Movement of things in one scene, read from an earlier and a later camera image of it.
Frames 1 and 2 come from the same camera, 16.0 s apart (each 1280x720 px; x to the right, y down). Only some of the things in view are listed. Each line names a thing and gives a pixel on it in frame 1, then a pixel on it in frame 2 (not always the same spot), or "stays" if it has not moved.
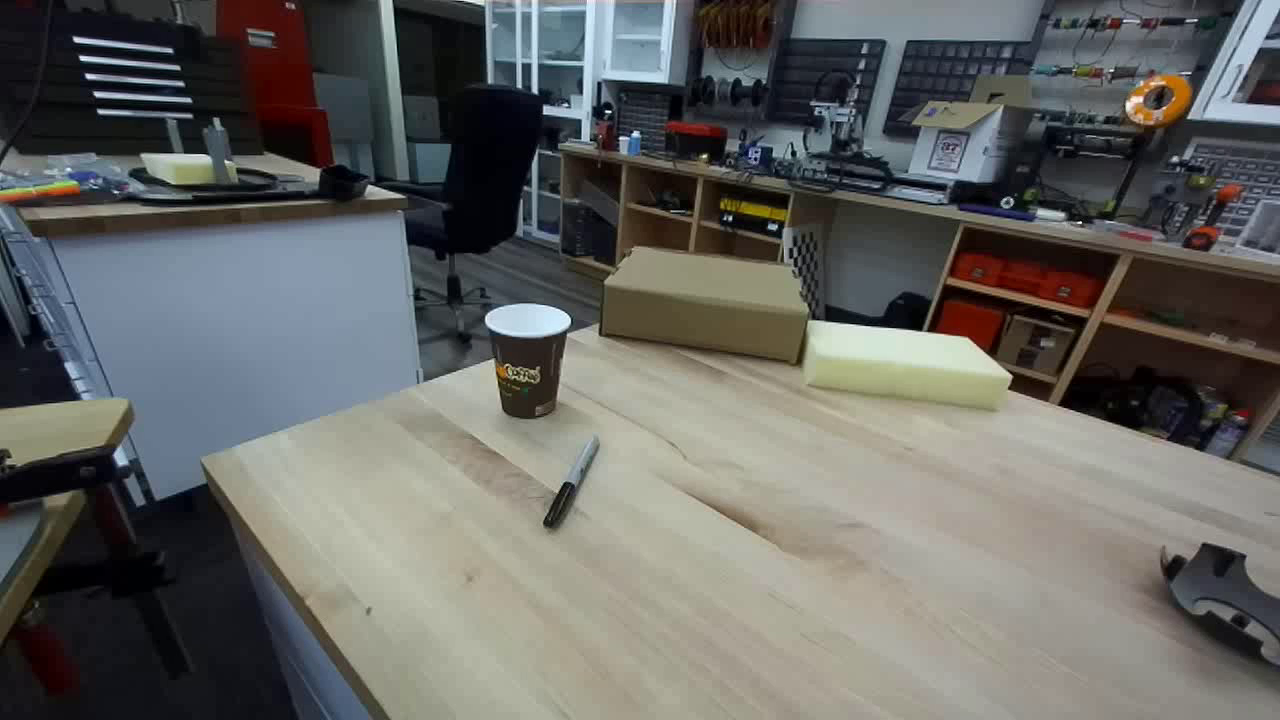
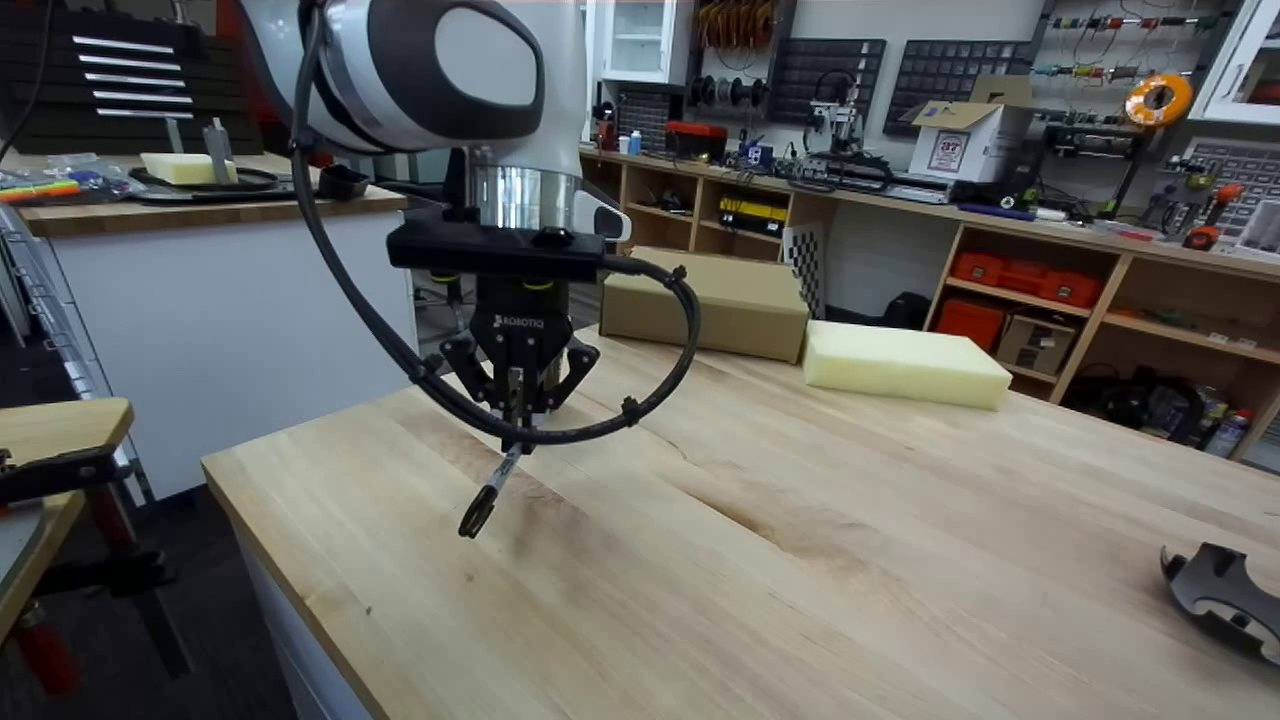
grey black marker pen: [575, 484] -> [480, 509]
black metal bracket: [1221, 585] stays
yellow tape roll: [1159, 118] stays
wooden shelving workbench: [1081, 309] stays
